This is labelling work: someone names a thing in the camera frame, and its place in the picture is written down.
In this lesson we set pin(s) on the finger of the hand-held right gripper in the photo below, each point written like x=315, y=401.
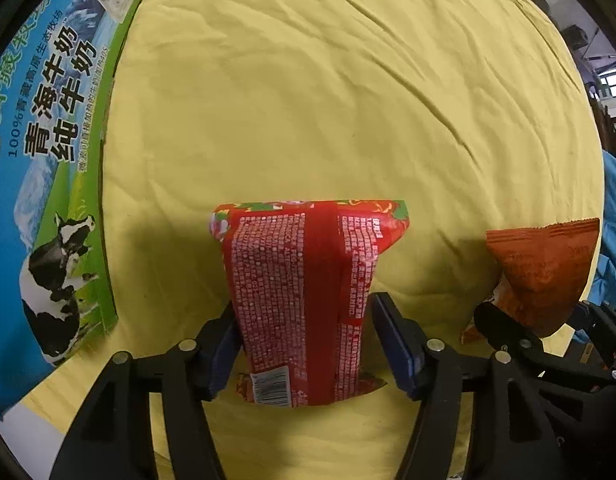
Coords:
x=605, y=330
x=502, y=327

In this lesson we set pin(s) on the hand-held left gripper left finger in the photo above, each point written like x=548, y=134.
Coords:
x=220, y=355

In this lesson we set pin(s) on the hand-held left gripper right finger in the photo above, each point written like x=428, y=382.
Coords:
x=395, y=345

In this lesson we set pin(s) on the orange snack packet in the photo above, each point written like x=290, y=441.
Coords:
x=542, y=270

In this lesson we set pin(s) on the red snack packet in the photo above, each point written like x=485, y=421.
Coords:
x=293, y=285

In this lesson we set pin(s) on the printed cardboard box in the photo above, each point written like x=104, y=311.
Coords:
x=48, y=160

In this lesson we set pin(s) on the blue blanket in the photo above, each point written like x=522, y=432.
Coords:
x=615, y=200

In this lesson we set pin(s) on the yellow cloth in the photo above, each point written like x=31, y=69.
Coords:
x=338, y=110

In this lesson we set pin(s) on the window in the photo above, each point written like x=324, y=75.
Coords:
x=615, y=80

